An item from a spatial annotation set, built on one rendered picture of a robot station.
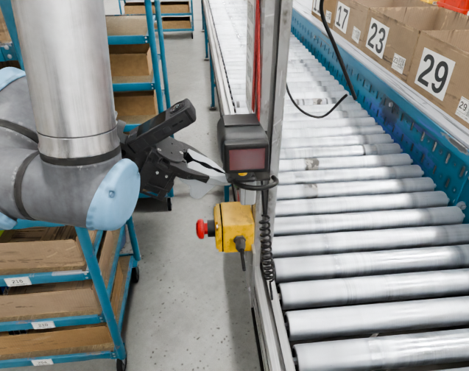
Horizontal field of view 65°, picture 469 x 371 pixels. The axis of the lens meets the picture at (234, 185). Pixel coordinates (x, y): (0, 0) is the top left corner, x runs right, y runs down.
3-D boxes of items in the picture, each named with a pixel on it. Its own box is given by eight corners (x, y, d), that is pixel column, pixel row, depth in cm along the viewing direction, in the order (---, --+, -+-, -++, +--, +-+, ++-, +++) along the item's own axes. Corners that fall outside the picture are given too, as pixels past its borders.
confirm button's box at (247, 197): (234, 184, 69) (234, 152, 65) (250, 183, 69) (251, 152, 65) (238, 206, 63) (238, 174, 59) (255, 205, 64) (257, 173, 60)
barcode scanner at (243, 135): (223, 210, 50) (221, 138, 45) (218, 173, 61) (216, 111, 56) (270, 207, 51) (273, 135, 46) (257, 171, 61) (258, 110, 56)
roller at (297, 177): (246, 170, 102) (247, 185, 99) (423, 160, 106) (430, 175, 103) (244, 179, 106) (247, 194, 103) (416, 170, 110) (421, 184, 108)
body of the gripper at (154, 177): (168, 177, 67) (103, 152, 63) (188, 140, 63) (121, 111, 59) (166, 203, 61) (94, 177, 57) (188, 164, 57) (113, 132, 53)
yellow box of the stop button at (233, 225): (207, 230, 75) (205, 202, 71) (249, 227, 76) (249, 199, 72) (210, 285, 63) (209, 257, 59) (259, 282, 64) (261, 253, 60)
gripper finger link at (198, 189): (217, 201, 67) (171, 182, 63) (233, 177, 64) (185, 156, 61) (219, 212, 64) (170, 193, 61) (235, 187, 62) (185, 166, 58)
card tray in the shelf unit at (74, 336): (-12, 356, 122) (-24, 339, 116) (20, 284, 147) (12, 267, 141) (112, 343, 126) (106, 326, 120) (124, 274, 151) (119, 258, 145)
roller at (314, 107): (231, 124, 140) (230, 115, 143) (362, 118, 144) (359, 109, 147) (232, 114, 136) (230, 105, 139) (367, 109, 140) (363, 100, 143)
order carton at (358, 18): (331, 30, 186) (336, -7, 176) (386, 29, 188) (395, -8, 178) (360, 51, 154) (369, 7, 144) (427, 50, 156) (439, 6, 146)
